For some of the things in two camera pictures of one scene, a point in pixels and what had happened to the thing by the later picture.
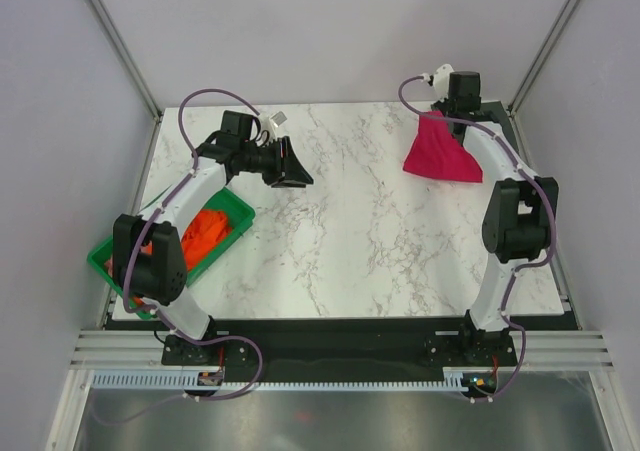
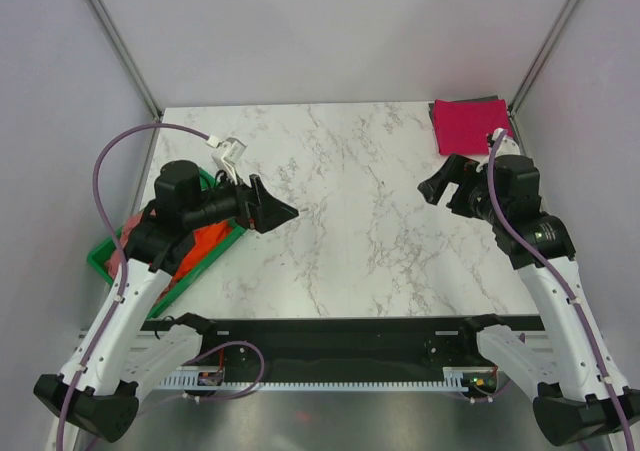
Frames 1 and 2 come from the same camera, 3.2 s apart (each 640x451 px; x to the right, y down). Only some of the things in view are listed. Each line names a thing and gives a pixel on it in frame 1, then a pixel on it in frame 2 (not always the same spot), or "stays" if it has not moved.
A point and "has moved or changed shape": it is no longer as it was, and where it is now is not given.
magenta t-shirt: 437,153 has moved or changed shape
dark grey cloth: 497,112 → 469,99
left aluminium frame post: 104,19 stays
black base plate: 329,345 stays
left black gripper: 286,171 → 257,209
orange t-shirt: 204,233 stays
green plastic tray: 241,213 stays
